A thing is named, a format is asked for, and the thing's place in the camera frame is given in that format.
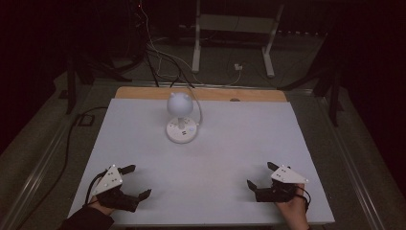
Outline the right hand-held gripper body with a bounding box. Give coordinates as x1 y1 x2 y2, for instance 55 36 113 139
254 164 309 203

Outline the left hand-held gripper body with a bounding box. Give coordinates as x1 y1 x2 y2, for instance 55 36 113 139
91 164 141 214

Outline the person's left hand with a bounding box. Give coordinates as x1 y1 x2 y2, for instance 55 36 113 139
86 195 115 217

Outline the person's right hand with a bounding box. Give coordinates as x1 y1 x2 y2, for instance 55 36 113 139
275 183 310 230

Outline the white table mat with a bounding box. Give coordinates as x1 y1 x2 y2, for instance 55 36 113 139
67 97 336 227

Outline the white round desk lamp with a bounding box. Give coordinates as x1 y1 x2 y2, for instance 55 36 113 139
165 91 200 145

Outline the wooden table board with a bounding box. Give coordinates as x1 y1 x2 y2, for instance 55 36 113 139
114 85 288 104

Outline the black metal stand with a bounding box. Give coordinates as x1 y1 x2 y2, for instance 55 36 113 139
57 52 133 116
277 32 346 128

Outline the white metal stand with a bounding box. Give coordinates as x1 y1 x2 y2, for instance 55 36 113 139
191 0 285 79

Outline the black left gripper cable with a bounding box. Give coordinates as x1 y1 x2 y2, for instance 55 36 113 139
83 170 109 206

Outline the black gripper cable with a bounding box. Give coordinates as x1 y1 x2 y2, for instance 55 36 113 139
83 170 109 206
295 186 311 213

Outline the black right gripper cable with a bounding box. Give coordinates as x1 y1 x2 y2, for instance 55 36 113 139
295 186 311 213

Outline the long black floor cable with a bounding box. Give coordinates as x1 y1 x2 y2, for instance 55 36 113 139
14 105 109 230

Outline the black square floor bracket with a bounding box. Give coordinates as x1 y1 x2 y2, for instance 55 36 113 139
76 113 96 127

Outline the metal floor rail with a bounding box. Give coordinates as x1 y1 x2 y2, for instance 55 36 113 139
317 94 389 230
0 118 76 230

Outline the white lamp cable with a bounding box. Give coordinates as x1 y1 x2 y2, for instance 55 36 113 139
187 86 204 127

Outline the white adapter cable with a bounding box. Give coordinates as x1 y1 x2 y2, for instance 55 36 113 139
223 69 243 87

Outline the black floor cables bundle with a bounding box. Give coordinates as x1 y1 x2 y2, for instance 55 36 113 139
144 47 196 89

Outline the long white floor cable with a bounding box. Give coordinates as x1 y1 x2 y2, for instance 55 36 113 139
139 0 205 86

